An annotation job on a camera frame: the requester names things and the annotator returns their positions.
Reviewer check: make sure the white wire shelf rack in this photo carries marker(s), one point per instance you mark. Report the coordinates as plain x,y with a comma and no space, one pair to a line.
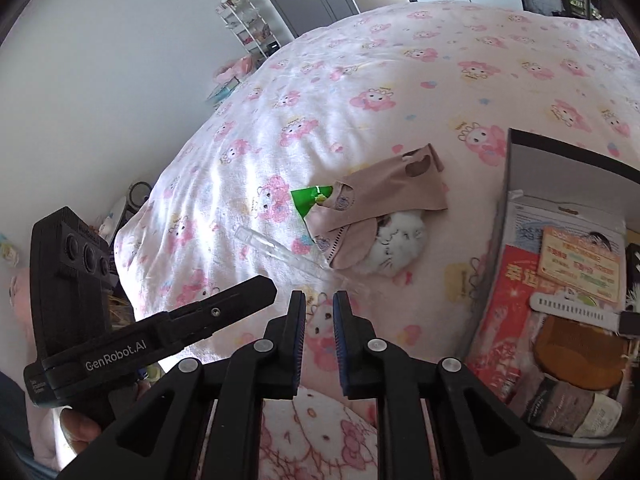
248,26

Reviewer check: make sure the brown wooden comb with tassel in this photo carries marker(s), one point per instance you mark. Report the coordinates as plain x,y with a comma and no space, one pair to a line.
584,356

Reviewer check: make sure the clear cartoon phone case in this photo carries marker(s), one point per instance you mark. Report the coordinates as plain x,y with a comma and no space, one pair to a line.
277,251

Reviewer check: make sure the green yellow snack wrapper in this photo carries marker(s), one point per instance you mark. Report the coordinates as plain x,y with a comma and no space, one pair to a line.
305,198

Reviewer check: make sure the orange babi sticker card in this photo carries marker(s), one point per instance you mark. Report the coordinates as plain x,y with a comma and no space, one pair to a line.
569,260

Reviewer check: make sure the black cardboard storage box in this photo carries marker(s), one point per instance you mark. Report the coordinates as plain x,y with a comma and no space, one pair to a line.
553,183

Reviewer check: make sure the pink fabric underwear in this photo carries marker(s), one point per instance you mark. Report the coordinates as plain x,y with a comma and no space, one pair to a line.
345,225

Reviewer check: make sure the brown coffee sachet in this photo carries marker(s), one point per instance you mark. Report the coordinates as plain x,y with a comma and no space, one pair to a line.
561,408

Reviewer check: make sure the white plush cat toy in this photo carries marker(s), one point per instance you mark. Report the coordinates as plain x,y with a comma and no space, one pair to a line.
399,240

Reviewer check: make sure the left hand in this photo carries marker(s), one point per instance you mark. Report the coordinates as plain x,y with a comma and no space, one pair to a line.
79,430

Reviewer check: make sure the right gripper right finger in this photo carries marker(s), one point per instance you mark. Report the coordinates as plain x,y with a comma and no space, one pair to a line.
435,420

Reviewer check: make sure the pink cartoon print bedsheet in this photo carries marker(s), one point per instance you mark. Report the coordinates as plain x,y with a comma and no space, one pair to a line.
332,102

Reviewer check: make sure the black screen protector box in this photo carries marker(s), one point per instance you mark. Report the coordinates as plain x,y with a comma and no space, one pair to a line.
632,301

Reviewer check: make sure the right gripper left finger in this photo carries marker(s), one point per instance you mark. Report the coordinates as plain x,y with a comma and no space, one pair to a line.
203,420

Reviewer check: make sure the red lucky booklet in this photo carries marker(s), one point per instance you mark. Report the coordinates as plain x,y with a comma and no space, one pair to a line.
501,347

